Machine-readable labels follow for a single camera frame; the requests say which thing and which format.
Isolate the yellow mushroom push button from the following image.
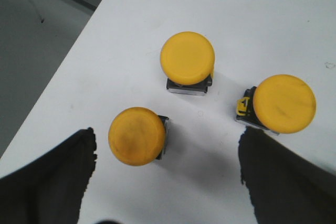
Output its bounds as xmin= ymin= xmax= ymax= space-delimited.
xmin=108 ymin=107 xmax=170 ymax=166

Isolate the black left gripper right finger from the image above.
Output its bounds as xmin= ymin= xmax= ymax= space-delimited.
xmin=238 ymin=127 xmax=335 ymax=223

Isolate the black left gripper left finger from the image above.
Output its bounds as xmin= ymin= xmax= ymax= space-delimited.
xmin=1 ymin=127 xmax=97 ymax=223

